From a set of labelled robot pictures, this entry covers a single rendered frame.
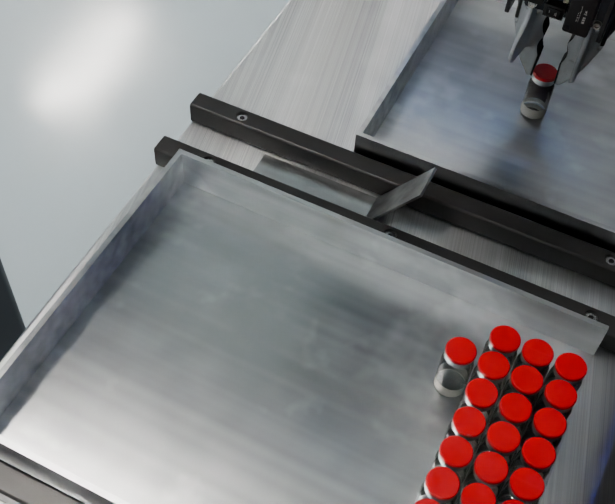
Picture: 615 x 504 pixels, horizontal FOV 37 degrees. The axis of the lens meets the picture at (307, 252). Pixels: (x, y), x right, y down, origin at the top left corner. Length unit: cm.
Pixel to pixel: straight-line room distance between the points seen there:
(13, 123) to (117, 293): 142
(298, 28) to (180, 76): 127
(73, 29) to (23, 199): 52
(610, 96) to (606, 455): 35
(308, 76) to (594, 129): 25
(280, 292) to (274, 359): 6
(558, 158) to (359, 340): 25
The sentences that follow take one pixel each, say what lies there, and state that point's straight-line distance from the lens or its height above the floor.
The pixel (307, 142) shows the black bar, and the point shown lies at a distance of 75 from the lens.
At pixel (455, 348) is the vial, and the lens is 62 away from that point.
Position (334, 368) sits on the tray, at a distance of 65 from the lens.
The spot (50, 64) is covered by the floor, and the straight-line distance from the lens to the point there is 220.
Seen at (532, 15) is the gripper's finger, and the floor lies 99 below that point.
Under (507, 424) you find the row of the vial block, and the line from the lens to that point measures 60.
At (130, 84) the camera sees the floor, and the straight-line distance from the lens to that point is 213.
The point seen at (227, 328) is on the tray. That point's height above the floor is 88.
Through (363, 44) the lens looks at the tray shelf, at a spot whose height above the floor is 88.
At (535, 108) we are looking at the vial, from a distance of 82.
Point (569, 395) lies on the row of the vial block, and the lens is 62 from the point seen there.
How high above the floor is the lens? 144
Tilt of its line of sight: 53 degrees down
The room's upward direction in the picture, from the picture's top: 4 degrees clockwise
